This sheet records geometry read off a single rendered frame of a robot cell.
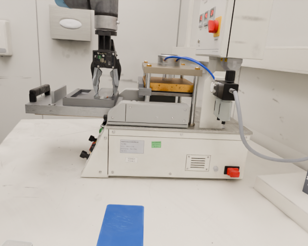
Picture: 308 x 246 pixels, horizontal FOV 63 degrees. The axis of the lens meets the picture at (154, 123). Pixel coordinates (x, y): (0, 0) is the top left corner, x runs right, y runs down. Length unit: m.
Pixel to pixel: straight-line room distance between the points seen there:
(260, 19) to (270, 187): 0.49
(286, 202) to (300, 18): 0.76
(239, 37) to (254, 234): 0.53
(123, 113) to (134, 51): 1.63
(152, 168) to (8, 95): 1.81
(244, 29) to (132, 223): 0.61
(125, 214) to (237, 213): 0.30
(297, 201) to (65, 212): 0.61
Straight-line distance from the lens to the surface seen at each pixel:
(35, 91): 0.90
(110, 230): 0.64
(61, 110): 0.85
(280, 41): 1.30
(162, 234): 0.63
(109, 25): 0.85
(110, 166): 0.82
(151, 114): 0.77
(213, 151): 0.83
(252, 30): 0.81
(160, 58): 0.88
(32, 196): 0.79
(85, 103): 0.84
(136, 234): 0.63
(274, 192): 0.83
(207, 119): 0.81
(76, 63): 2.32
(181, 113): 0.78
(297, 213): 0.78
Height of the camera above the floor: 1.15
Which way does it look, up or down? 16 degrees down
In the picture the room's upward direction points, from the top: 4 degrees clockwise
